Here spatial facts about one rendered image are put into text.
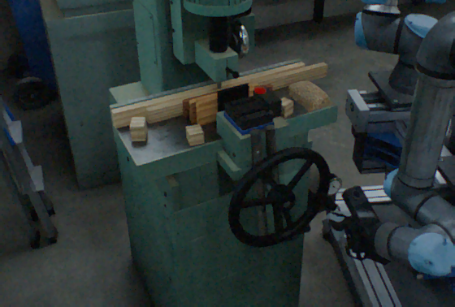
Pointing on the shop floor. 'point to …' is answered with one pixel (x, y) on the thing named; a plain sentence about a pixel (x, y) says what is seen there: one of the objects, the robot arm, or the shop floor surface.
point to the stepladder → (28, 175)
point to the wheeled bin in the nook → (28, 38)
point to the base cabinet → (210, 249)
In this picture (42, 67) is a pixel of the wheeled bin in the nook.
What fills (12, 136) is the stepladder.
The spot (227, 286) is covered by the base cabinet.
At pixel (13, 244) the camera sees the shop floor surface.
